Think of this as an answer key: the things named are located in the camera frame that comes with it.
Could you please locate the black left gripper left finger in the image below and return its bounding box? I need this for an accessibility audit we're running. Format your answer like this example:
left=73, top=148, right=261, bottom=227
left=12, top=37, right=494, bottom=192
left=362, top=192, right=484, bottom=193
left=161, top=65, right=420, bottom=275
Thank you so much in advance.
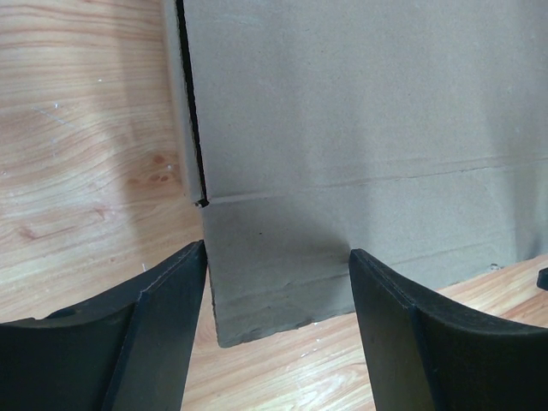
left=1, top=241, right=207, bottom=410

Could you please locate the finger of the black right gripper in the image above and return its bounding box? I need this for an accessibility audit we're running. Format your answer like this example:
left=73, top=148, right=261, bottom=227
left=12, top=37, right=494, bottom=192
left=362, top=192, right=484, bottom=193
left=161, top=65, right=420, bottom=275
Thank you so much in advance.
left=536, top=267, right=548, bottom=291

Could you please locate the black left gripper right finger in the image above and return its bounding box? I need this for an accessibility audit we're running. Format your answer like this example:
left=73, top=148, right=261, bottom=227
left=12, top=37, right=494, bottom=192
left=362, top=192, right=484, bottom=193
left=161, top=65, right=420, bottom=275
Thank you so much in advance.
left=348, top=249, right=547, bottom=410

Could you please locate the brown cardboard box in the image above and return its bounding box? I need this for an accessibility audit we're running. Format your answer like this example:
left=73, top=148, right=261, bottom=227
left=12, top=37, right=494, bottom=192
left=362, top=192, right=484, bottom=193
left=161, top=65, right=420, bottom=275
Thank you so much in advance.
left=162, top=1, right=547, bottom=348

